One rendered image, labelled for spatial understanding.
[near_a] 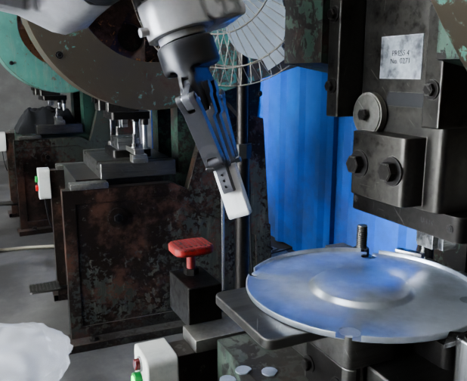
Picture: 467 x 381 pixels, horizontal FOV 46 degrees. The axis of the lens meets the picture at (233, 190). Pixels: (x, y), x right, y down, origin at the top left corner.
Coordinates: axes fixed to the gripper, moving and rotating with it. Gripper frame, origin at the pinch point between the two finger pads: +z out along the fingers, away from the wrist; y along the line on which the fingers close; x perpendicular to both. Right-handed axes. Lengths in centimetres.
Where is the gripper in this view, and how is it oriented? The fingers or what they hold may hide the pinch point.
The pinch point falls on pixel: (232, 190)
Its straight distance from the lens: 72.3
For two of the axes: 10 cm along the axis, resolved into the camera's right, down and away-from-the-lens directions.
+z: 3.1, 9.5, 1.1
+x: 9.1, -2.6, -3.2
